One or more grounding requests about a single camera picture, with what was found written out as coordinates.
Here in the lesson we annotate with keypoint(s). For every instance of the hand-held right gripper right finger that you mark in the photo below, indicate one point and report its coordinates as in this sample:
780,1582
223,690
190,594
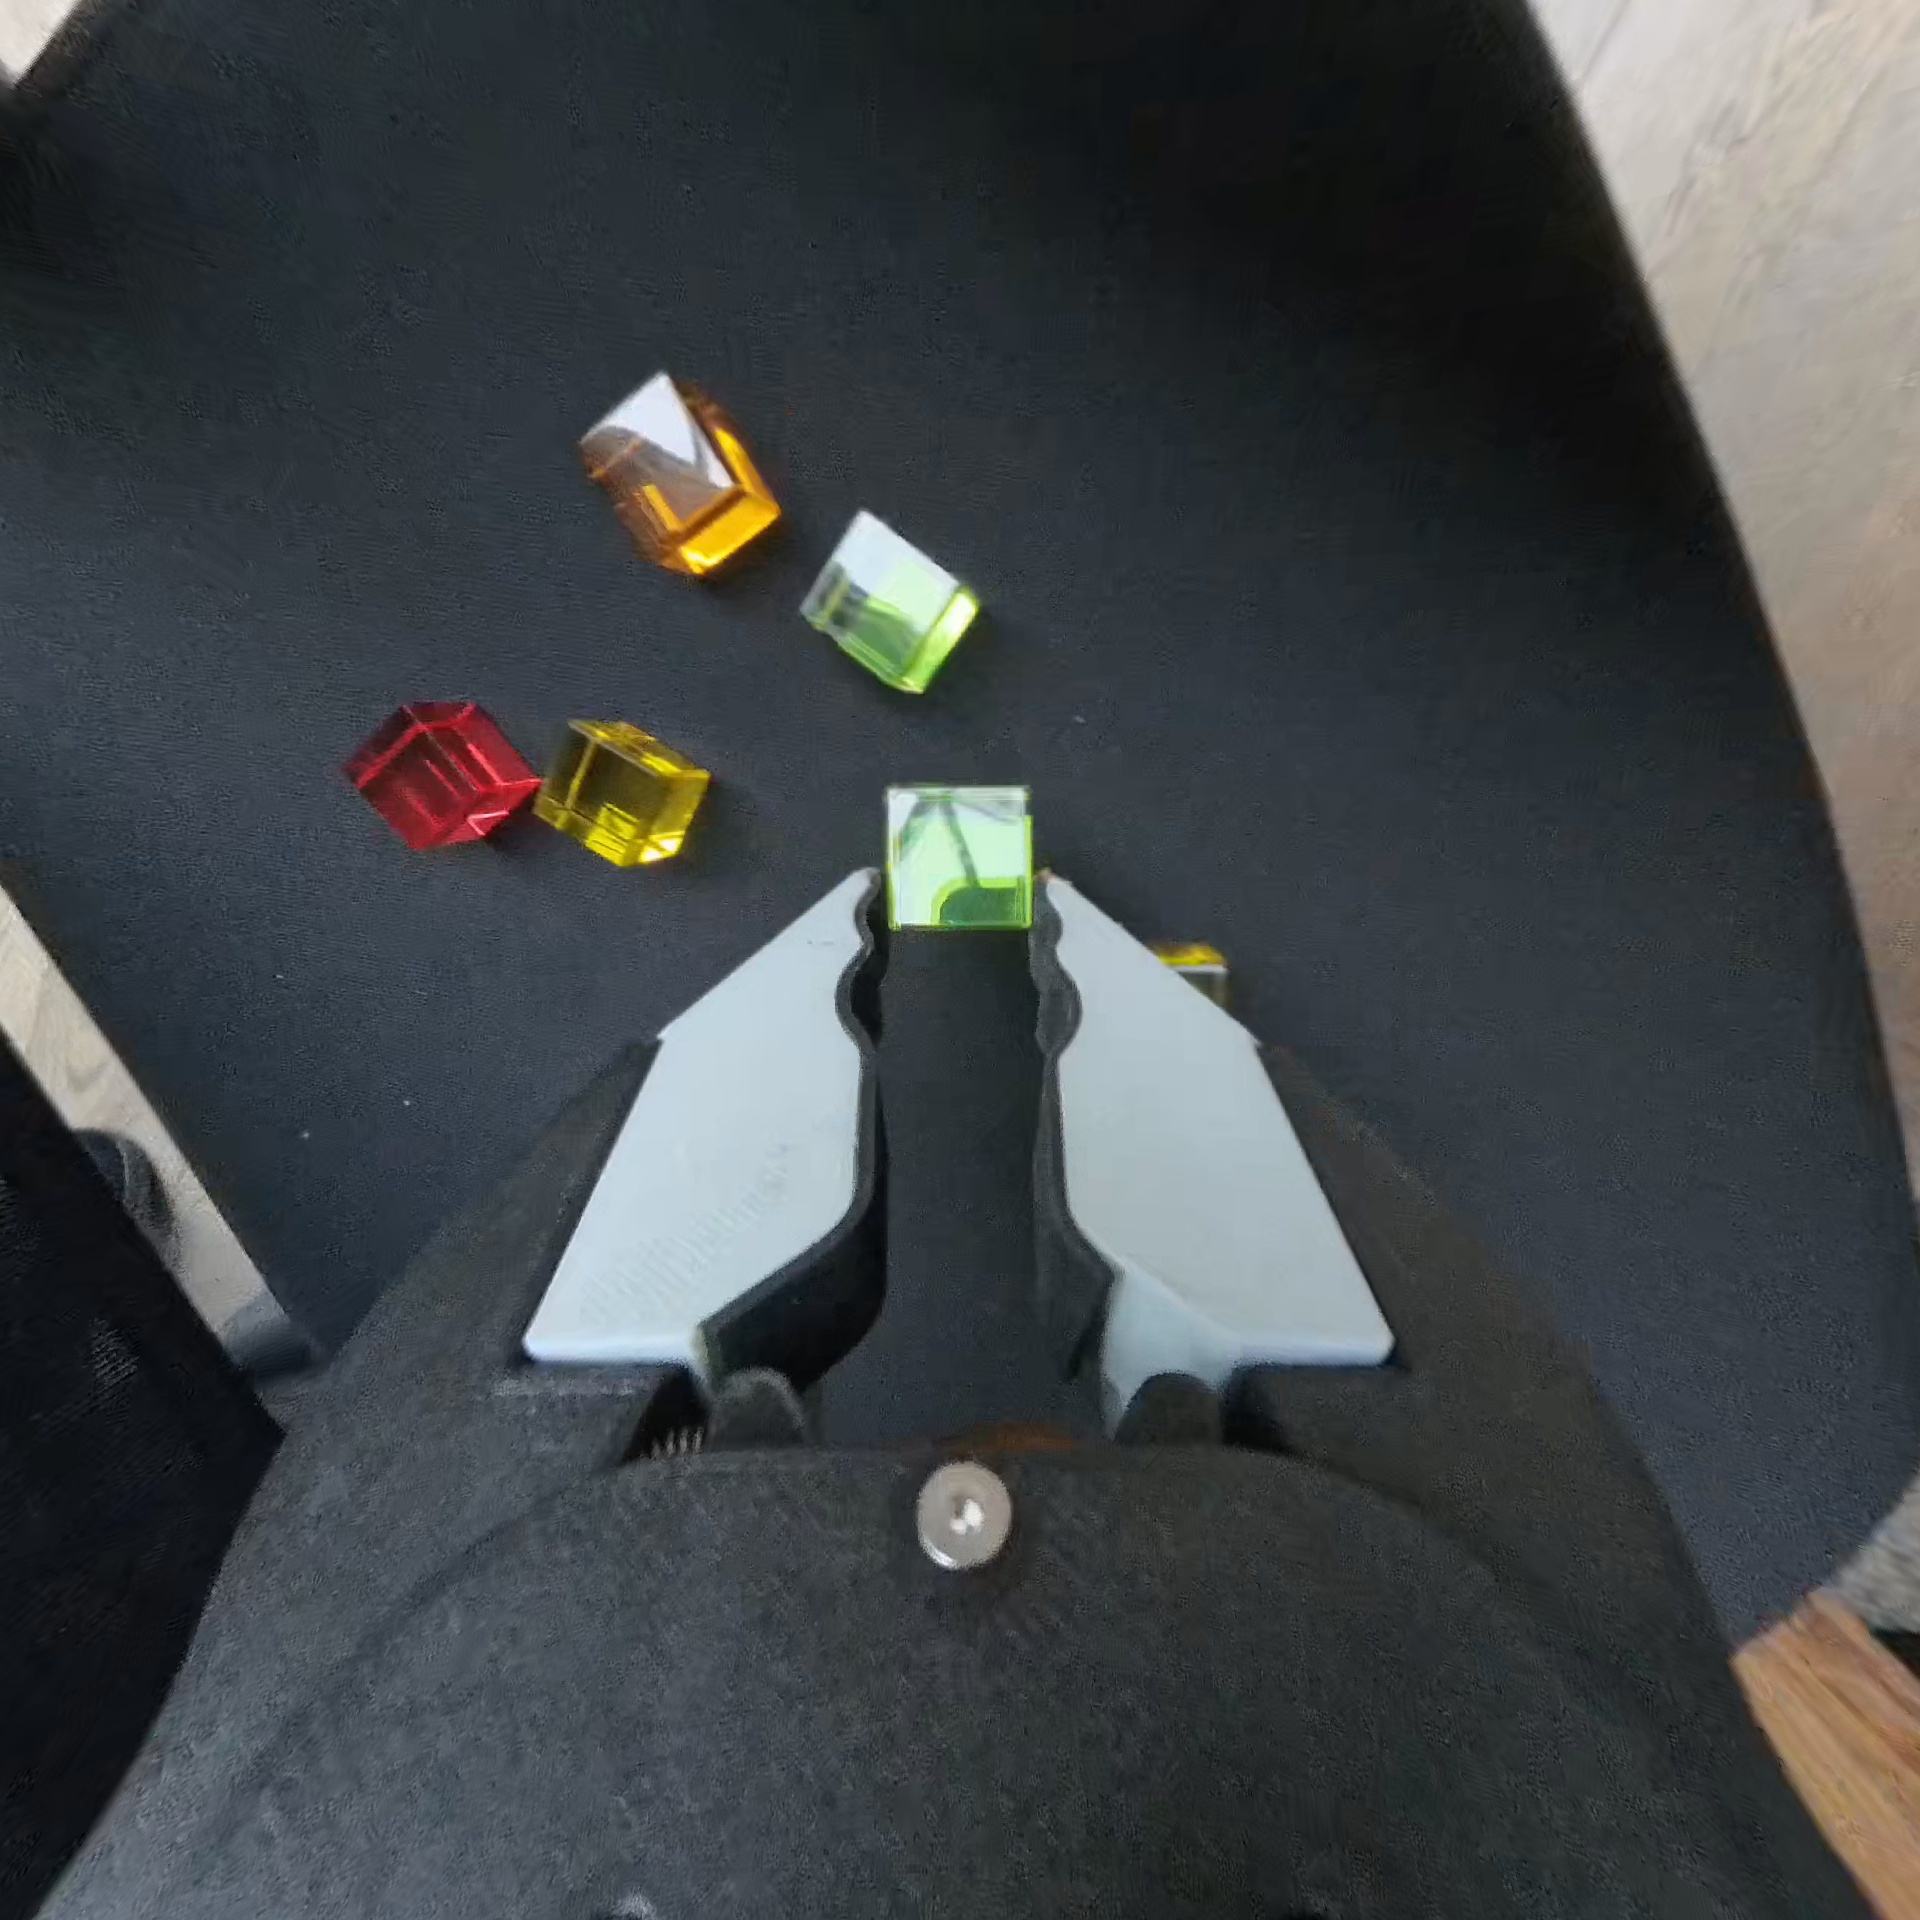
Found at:
1201,1186

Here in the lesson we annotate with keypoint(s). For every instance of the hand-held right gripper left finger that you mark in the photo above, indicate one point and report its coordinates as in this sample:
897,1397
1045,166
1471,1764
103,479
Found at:
721,1186

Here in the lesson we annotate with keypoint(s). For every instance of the yellow transparent cube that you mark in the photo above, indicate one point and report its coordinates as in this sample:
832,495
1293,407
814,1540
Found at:
1197,964
623,795

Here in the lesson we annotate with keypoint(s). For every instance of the green transparent cube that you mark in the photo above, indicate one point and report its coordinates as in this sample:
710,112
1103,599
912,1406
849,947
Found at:
960,864
901,623

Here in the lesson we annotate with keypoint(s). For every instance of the red transparent cube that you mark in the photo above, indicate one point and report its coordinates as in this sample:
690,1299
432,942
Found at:
436,773

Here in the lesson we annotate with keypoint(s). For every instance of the orange transparent cube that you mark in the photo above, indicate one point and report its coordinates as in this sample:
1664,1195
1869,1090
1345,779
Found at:
706,510

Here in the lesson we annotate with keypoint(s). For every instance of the grey patterned rug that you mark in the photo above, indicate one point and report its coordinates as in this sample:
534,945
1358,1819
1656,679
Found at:
1893,1578

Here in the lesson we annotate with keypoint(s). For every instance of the black office chair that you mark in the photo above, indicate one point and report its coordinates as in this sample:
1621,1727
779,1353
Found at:
1201,375

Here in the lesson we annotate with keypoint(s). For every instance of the brown wooden table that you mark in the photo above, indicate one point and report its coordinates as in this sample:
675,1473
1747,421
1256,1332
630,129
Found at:
1838,1741

